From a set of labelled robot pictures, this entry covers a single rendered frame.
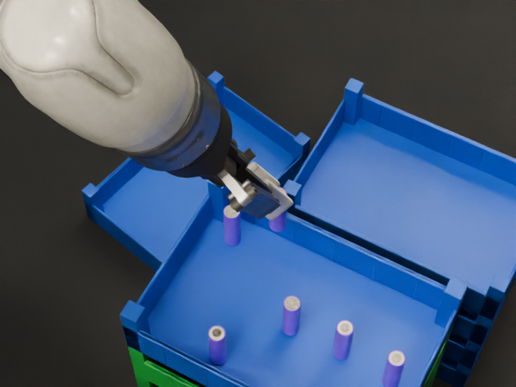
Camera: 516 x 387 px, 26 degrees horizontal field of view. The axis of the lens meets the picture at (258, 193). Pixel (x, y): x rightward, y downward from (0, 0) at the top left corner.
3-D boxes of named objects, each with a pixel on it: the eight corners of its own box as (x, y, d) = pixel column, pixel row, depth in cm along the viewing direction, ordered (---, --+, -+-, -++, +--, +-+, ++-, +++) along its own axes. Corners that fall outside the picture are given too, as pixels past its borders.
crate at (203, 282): (126, 346, 120) (118, 315, 114) (218, 203, 130) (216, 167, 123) (378, 477, 113) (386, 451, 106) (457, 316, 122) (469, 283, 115)
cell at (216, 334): (206, 360, 119) (204, 335, 114) (215, 346, 120) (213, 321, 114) (222, 368, 119) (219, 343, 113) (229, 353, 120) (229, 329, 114)
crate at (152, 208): (181, 292, 168) (178, 269, 161) (87, 216, 175) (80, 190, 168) (309, 166, 180) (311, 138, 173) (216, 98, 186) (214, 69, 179)
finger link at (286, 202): (266, 176, 107) (269, 183, 107) (290, 198, 113) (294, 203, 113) (241, 196, 107) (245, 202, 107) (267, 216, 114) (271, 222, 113)
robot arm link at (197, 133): (127, 176, 86) (160, 198, 91) (218, 102, 85) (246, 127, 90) (74, 95, 90) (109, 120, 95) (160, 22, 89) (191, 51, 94)
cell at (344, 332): (329, 355, 119) (332, 330, 114) (337, 341, 120) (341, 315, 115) (345, 362, 119) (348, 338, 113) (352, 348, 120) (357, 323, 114)
